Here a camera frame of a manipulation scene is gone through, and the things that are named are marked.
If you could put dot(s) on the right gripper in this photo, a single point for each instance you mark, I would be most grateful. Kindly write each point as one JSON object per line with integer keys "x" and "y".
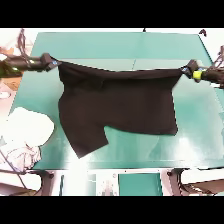
{"x": 191, "y": 67}

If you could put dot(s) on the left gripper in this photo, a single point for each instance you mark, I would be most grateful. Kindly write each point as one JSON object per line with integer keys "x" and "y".
{"x": 48, "y": 62}

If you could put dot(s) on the black T-shirt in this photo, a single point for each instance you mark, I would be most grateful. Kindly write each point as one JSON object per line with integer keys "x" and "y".
{"x": 120, "y": 100}

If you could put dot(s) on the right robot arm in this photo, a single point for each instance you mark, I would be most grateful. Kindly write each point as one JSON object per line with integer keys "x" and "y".
{"x": 213, "y": 76}

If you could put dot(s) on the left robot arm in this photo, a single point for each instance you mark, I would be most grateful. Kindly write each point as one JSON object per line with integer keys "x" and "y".
{"x": 20, "y": 63}

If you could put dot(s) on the white garment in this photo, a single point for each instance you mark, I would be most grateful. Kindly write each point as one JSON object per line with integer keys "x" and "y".
{"x": 28, "y": 125}

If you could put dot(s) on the pale pink garment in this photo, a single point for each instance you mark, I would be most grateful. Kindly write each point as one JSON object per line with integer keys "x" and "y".
{"x": 20, "y": 156}

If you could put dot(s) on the silver frame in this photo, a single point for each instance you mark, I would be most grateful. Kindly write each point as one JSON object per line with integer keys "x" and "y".
{"x": 106, "y": 181}

